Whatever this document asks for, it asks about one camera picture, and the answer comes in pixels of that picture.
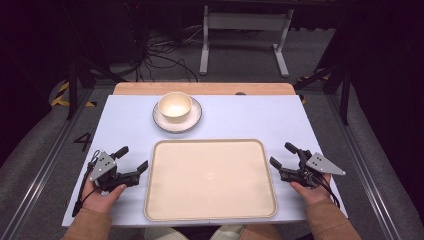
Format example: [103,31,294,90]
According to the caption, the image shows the cream bowl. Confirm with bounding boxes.
[157,91,194,125]

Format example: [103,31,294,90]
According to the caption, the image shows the person's left hand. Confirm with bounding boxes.
[81,177,128,215]

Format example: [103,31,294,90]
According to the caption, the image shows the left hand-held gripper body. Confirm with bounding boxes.
[89,151,141,193]

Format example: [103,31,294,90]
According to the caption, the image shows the wooden table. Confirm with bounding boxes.
[112,81,297,97]

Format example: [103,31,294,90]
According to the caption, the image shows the beige rectangular tray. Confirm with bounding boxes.
[143,138,279,222]

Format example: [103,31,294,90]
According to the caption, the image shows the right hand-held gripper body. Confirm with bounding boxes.
[279,150,347,190]

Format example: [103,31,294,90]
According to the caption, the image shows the grey metal floor rail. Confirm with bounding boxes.
[0,89,96,240]
[323,93,403,240]

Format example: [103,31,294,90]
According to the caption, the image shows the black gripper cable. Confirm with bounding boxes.
[71,149,102,218]
[318,175,342,210]

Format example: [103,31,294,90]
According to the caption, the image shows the grey metal stand frame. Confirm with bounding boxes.
[198,4,295,79]

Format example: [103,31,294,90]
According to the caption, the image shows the person's legs in light trousers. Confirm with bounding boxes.
[142,224,284,240]

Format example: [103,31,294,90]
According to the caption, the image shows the white table cover board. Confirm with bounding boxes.
[61,94,348,228]

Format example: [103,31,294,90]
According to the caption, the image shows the black tripod stand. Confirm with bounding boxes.
[64,49,129,122]
[293,61,353,127]

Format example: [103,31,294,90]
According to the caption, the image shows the white round plate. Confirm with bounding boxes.
[152,96,203,135]

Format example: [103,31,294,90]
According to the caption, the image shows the tangle of black floor cables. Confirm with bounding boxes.
[134,28,204,83]

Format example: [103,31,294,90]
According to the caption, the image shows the yellow black hazard tape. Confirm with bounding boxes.
[50,81,98,108]
[297,68,331,106]

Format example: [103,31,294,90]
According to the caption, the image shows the person's right hand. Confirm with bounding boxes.
[289,173,333,207]

